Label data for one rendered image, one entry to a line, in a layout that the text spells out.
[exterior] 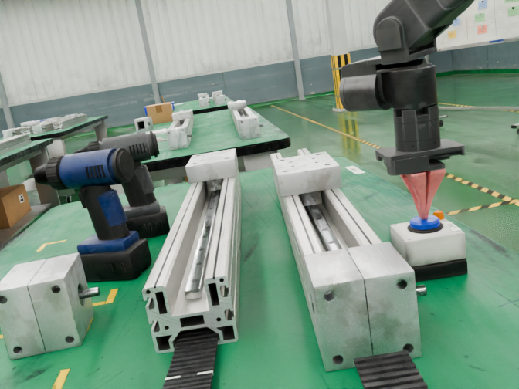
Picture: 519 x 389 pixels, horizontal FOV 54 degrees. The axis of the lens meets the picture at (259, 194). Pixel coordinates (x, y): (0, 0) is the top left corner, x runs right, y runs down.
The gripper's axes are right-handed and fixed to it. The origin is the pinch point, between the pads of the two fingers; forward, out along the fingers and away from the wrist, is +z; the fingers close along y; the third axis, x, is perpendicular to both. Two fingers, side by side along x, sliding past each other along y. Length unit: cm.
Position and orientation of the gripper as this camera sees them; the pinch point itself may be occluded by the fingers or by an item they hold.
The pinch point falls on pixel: (422, 212)
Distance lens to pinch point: 74.4
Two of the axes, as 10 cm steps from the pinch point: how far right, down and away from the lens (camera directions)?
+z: 1.5, 9.6, 2.4
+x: 0.3, 2.4, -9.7
